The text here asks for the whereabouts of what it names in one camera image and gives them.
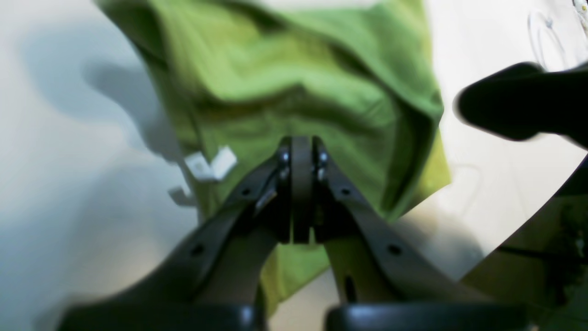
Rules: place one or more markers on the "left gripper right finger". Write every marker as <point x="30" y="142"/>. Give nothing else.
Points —
<point x="384" y="283"/>

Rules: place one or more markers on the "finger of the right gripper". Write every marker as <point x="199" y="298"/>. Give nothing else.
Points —
<point x="524" y="100"/>

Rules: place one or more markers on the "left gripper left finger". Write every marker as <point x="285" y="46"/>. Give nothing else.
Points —
<point x="211" y="280"/>

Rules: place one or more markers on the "green t-shirt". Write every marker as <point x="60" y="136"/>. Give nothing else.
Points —
<point x="242" y="75"/>

